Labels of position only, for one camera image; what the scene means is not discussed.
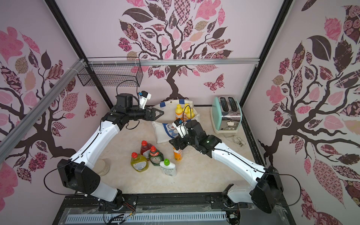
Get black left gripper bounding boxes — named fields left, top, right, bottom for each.
left=127, top=106, right=164, bottom=121

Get orange dish soap bottle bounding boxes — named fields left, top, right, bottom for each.
left=175, top=104, right=183, bottom=120
left=186, top=108, right=195, bottom=120
left=173, top=147, right=182, bottom=161
left=183, top=103, right=191, bottom=116

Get white canvas shopping bag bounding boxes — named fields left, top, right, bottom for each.
left=152, top=99, right=200, bottom=143

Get dark green soap bottle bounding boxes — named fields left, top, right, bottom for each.
left=149, top=146, right=165, bottom=166

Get red liquid soap bottle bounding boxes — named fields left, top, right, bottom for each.
left=140, top=140, right=153, bottom=160

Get yellow-green soap bottle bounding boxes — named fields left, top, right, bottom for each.
left=130, top=152, right=149, bottom=172

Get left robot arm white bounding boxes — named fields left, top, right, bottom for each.
left=57, top=107, right=164, bottom=209

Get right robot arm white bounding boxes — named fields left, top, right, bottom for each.
left=169, top=134, right=284, bottom=214

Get white bottle green cap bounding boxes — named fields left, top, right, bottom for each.
left=160, top=158, right=177, bottom=177

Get mint chrome toaster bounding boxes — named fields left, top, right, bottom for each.
left=211, top=95, right=243, bottom=134

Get round beige lid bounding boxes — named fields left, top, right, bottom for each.
left=92, top=159, right=110, bottom=177

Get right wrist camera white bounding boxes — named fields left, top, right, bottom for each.
left=172, top=118, right=188, bottom=138

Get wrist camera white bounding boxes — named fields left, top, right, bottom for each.
left=138, top=91, right=152, bottom=109
left=172, top=118, right=188, bottom=138

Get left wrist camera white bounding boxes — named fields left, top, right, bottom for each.
left=138, top=91, right=152, bottom=109

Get aluminium rail back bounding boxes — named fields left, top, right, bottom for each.
left=88, top=58, right=260, bottom=66

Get aluminium rail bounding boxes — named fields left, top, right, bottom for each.
left=1, top=59, right=85, bottom=162
left=88, top=58, right=260, bottom=66

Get black wire mesh basket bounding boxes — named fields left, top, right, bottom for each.
left=77, top=56, right=143, bottom=87

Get white toaster power cable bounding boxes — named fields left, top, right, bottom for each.
left=223, top=132, right=247, bottom=147

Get black base frame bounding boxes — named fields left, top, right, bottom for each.
left=52, top=192, right=295, bottom=225

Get aluminium rail left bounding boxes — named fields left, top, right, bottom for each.
left=1, top=59, right=85, bottom=162

